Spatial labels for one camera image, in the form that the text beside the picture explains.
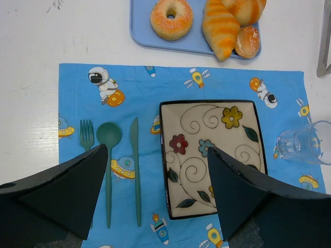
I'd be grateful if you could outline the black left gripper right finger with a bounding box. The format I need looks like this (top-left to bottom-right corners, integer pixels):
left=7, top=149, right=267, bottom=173
left=207, top=148, right=330, bottom=247

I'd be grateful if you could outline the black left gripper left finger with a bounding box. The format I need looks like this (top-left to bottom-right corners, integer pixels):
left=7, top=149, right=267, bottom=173
left=1, top=145, right=108, bottom=247

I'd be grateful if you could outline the small sugared bun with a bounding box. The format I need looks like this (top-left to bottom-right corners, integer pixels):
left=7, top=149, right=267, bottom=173
left=234, top=26, right=260, bottom=58

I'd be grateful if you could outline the round striped orange bread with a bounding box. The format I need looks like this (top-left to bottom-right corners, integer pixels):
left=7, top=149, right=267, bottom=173
left=221, top=0, right=266, bottom=26

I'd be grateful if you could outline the teal plastic fork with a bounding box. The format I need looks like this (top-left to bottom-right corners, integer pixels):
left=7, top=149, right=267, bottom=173
left=80, top=120, right=94, bottom=152

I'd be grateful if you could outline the square floral ceramic plate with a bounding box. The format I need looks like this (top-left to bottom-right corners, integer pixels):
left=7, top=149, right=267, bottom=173
left=159, top=100, right=267, bottom=220

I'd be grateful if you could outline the clear drinking glass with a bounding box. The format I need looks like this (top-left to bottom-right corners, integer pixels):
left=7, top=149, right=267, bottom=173
left=276, top=120, right=330, bottom=165

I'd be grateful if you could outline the teal plastic spoon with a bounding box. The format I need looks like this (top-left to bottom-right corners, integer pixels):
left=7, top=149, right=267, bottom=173
left=96, top=122, right=122, bottom=229

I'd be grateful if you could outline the teal plastic knife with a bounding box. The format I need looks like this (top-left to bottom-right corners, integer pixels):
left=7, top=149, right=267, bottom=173
left=129, top=117, right=142, bottom=227

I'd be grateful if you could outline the blue space-print placemat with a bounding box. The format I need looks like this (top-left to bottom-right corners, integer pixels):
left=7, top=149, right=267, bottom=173
left=59, top=64, right=325, bottom=247

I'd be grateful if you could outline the striped orange croissant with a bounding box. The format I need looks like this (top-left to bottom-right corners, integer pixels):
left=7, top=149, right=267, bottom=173
left=202, top=0, right=240, bottom=61

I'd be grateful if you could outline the blue plastic tray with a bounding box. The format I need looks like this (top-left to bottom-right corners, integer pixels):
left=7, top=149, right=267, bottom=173
left=129, top=0, right=262, bottom=61

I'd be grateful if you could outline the orange sugared donut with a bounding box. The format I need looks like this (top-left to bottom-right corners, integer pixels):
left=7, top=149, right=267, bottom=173
left=150, top=0, right=193, bottom=41

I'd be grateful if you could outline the metal frame rail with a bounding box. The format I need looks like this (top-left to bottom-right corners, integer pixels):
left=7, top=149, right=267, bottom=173
left=317, top=0, right=330, bottom=78

